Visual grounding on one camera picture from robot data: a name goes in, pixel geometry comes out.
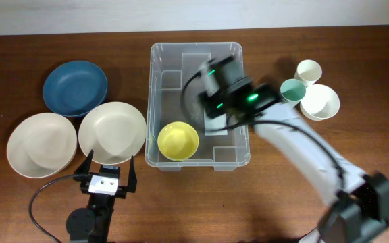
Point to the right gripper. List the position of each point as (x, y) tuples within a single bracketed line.
[(207, 100)]

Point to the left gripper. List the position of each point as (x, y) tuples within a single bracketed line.
[(121, 190)]

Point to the mint green cup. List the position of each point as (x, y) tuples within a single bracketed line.
[(292, 91)]

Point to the yellow bowl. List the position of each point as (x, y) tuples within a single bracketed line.
[(178, 141)]

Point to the white bowl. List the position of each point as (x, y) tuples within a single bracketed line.
[(320, 102)]

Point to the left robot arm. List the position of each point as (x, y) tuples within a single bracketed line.
[(92, 223)]

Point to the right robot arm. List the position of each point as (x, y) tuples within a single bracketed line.
[(358, 203)]

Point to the white label in bin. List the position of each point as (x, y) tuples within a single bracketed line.
[(214, 126)]

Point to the beige plate near bin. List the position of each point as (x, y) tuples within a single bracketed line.
[(113, 131)]

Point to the clear plastic storage bin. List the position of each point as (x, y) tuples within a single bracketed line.
[(171, 66)]

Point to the beige plate far left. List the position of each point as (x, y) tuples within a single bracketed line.
[(42, 145)]

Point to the white cup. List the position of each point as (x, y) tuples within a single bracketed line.
[(308, 72)]

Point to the dark blue plate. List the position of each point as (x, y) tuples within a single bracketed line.
[(74, 88)]

